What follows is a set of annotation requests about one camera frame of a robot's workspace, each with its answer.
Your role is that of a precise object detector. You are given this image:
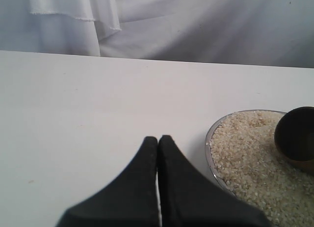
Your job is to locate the brown wooden cup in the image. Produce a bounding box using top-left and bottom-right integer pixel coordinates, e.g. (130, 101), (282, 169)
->
(274, 107), (314, 175)

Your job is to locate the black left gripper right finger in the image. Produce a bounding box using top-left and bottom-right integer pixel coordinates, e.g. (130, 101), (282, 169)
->
(157, 135), (271, 227)

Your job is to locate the white backdrop curtain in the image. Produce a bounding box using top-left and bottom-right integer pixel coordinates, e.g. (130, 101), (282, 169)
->
(0, 0), (314, 68)

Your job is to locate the metal plate of rice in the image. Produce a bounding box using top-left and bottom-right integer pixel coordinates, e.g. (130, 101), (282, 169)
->
(205, 110), (314, 227)

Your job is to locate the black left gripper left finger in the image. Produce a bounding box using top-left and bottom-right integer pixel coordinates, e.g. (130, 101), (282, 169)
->
(57, 137), (157, 227)

